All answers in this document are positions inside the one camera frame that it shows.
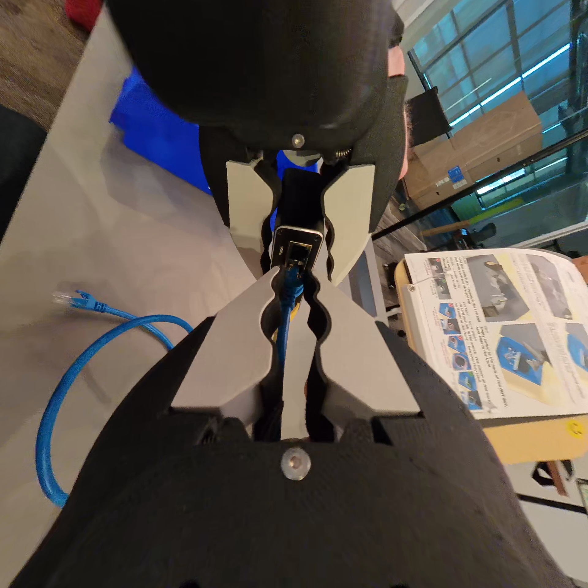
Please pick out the black network switch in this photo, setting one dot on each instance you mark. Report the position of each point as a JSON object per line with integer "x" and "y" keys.
{"x": 298, "y": 197}

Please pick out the person's left hand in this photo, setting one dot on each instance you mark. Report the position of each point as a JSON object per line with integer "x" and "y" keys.
{"x": 396, "y": 62}

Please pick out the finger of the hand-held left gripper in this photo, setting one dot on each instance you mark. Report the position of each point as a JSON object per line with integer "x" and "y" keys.
{"x": 353, "y": 206}
{"x": 246, "y": 206}

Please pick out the person's black pants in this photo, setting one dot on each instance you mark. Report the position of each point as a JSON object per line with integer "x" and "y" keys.
{"x": 18, "y": 160}

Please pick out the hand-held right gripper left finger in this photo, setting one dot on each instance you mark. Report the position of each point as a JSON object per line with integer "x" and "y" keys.
{"x": 225, "y": 363}

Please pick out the blue plastic bin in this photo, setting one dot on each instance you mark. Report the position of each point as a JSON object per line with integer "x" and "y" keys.
{"x": 151, "y": 133}

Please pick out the cardboard box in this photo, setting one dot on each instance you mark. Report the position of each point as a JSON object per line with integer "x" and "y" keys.
{"x": 482, "y": 147}

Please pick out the large glass window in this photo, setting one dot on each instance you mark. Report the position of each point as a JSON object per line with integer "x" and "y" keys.
{"x": 505, "y": 46}

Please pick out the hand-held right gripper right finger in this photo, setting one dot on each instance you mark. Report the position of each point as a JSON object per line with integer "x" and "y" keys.
{"x": 363, "y": 367}

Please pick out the printed instruction sheet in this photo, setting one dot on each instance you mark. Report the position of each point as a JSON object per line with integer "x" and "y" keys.
{"x": 505, "y": 344}

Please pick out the red bag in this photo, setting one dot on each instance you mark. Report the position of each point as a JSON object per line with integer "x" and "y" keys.
{"x": 82, "y": 11}

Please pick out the instruction sheet on stand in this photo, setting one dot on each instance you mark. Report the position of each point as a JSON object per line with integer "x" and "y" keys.
{"x": 528, "y": 441}

